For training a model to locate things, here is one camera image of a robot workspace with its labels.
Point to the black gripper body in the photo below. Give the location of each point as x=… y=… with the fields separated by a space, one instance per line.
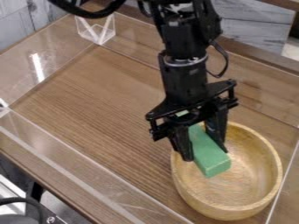
x=188 y=95

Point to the clear acrylic tray enclosure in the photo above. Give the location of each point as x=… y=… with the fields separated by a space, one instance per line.
x=73 y=128

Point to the black metal table bracket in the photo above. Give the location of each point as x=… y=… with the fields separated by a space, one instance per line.
x=38 y=212

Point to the green rectangular block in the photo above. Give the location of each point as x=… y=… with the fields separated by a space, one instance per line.
x=209 y=159

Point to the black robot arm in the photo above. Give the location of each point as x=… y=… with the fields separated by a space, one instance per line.
x=188 y=26

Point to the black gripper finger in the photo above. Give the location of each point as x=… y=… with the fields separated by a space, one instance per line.
x=216 y=124
x=181 y=143

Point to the light brown wooden bowl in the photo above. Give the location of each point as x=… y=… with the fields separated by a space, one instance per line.
x=240 y=192

